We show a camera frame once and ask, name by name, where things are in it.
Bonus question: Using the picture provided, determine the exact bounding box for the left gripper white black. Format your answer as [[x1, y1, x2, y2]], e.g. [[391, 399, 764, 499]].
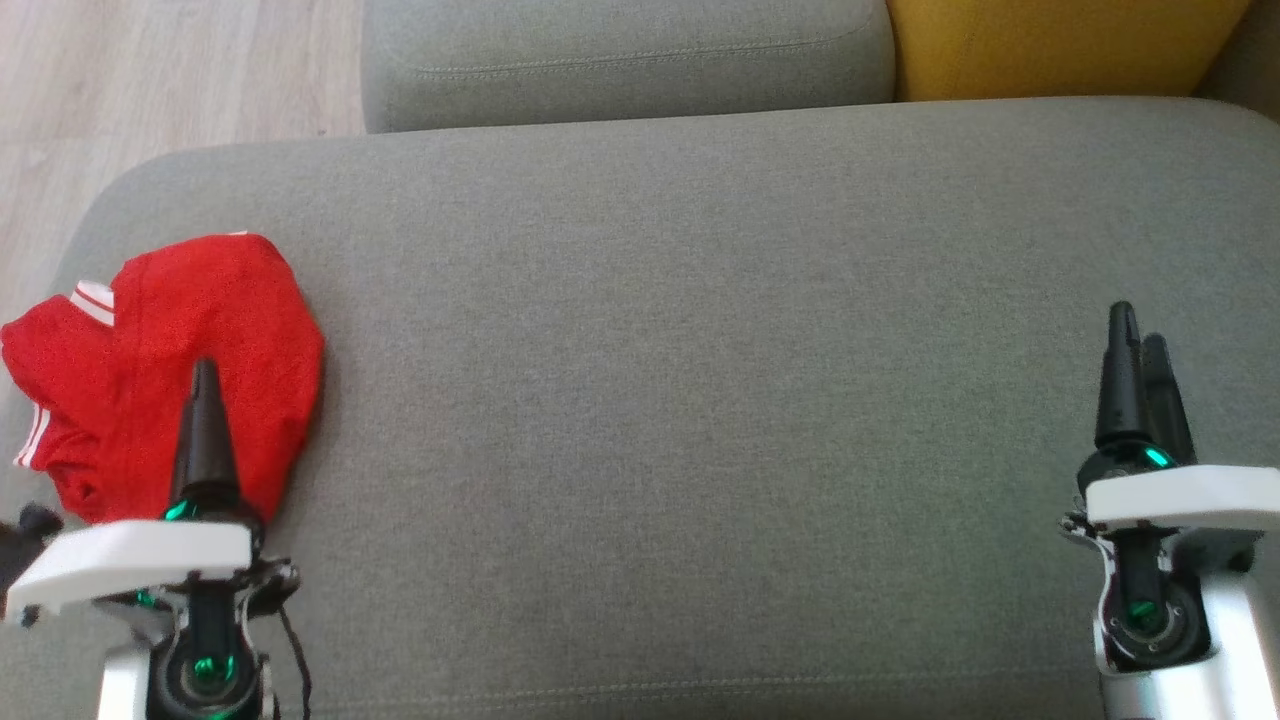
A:
[[5, 357, 301, 627]]

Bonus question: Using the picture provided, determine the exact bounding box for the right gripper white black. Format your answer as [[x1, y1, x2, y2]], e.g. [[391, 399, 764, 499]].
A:
[[1062, 301, 1280, 573]]

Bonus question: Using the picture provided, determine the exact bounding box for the red Bulls 23 jersey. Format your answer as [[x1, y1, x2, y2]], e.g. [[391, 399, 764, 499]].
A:
[[0, 232, 327, 528]]

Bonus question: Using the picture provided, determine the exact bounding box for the grey sofa back cushion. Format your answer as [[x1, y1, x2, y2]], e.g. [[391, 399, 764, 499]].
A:
[[360, 0, 897, 135], [1195, 0, 1280, 123]]

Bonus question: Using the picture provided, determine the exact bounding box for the yellow sofa cushion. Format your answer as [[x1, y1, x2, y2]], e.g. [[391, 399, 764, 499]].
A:
[[885, 0, 1253, 103]]

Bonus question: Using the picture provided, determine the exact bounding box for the grey sofa seat cushion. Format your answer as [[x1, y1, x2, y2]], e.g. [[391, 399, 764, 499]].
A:
[[0, 95, 1280, 720]]

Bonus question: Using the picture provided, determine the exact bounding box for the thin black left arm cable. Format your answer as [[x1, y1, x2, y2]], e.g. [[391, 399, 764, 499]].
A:
[[268, 598, 313, 720]]

